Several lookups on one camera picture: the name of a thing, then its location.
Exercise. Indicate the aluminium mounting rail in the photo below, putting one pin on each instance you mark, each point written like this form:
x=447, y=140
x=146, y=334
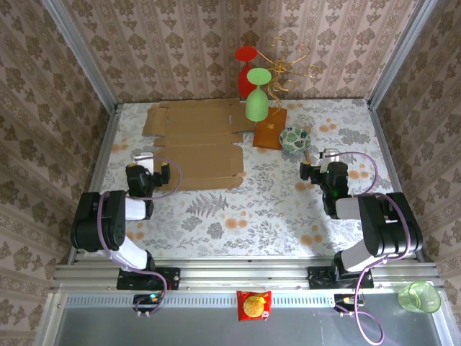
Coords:
x=234, y=274

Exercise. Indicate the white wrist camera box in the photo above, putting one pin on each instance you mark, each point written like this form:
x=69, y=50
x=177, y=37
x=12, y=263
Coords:
x=144, y=159
x=328, y=155

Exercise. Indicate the aluminium frame post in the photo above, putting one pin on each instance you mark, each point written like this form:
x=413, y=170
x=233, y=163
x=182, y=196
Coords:
x=81, y=54
x=399, y=54

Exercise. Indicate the wooden spoon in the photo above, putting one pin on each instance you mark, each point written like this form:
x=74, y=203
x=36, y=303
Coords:
x=308, y=156

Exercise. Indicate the green transparent plastic cup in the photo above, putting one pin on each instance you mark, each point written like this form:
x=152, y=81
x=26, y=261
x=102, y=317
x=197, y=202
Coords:
x=419, y=297

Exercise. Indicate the red snack packet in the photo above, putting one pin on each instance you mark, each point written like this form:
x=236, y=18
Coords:
x=254, y=305

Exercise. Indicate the small black connector board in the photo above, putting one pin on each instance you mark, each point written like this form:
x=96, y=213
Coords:
x=345, y=301
x=146, y=301

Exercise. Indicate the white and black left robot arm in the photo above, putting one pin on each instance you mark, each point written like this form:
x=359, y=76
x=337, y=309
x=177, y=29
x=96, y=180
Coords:
x=119, y=252

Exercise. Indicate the leaf-patterned ceramic bowl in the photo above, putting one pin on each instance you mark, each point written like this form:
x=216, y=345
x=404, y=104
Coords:
x=295, y=140

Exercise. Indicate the brown wooden rack base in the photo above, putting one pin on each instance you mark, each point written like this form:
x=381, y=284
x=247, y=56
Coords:
x=268, y=133

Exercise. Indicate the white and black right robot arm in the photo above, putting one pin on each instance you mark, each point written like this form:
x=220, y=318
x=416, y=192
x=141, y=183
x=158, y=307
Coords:
x=389, y=223

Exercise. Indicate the grey metal tray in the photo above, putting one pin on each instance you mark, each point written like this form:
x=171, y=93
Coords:
x=216, y=331

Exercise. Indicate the green plastic goblet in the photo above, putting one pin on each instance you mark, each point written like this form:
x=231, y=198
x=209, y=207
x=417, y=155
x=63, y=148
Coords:
x=255, y=104

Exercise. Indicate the red plastic goblet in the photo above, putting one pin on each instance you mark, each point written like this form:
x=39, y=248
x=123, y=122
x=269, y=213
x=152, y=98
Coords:
x=244, y=81

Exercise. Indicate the brown cardboard box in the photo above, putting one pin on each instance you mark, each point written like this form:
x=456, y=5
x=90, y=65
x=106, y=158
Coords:
x=201, y=144

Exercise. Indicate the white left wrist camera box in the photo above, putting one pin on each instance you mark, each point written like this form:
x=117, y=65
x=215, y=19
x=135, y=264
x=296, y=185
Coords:
x=144, y=159

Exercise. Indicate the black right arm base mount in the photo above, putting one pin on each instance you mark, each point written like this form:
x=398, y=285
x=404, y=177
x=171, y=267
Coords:
x=318, y=277

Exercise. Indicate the aluminium table side rail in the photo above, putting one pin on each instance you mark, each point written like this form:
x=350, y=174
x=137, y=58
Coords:
x=389, y=162
x=96, y=180

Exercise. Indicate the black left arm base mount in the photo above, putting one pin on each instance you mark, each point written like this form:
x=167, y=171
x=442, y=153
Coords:
x=169, y=279

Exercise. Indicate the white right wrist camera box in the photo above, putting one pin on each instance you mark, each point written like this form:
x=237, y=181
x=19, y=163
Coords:
x=328, y=155

